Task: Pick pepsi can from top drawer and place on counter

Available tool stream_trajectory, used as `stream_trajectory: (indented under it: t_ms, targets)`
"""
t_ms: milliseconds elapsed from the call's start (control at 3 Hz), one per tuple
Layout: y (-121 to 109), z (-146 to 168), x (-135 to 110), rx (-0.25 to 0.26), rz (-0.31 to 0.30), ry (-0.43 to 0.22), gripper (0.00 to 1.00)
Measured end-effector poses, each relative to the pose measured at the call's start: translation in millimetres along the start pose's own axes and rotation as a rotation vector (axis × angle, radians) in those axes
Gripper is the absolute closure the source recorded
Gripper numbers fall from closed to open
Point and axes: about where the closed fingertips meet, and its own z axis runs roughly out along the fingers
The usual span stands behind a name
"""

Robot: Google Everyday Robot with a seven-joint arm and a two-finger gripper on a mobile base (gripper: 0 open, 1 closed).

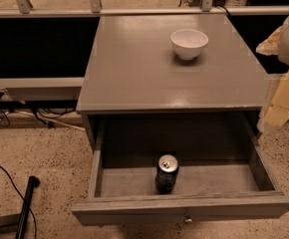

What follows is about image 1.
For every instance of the grey wooden cabinet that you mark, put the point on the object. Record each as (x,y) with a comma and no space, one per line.
(133,69)

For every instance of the dark pepsi can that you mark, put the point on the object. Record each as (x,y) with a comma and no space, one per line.
(167,169)

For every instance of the grey lower shelf beam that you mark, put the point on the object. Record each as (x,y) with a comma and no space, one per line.
(41,89)

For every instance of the white ceramic bowl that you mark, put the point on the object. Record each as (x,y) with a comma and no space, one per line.
(188,43)

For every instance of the black metal stand leg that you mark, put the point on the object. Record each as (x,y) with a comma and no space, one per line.
(19,220)

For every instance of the grey horizontal rail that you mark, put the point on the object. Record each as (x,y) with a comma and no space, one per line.
(61,13)

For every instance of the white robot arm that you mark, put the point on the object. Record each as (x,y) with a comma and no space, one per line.
(275,112)

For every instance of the grey open top drawer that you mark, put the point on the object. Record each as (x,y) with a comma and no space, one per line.
(222,173)

